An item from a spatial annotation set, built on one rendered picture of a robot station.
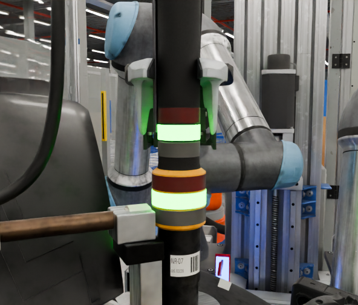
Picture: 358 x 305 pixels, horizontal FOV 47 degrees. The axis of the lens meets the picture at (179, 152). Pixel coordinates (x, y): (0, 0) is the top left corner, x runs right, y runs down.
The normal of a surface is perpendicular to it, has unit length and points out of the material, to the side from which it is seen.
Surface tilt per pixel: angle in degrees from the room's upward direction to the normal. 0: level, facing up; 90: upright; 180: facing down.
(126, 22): 82
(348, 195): 74
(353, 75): 90
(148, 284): 90
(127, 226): 90
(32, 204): 49
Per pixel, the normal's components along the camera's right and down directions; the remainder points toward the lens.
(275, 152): 0.22, -0.50
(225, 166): 0.28, -0.07
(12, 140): 0.39, -0.62
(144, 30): 0.28, 0.24
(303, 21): -0.22, 0.11
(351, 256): -0.69, -0.22
